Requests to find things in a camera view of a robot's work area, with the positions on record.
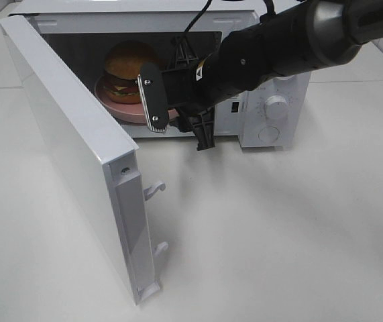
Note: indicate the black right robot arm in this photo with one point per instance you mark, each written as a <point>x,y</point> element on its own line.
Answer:
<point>310,36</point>

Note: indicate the toy burger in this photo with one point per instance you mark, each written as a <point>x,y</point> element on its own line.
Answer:
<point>121,68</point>

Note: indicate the lower white microwave knob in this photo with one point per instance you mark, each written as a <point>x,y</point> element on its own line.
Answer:
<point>276,107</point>

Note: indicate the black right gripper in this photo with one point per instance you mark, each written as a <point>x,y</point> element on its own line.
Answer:
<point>241,63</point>

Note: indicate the pink round plate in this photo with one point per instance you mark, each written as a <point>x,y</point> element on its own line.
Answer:
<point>131,113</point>

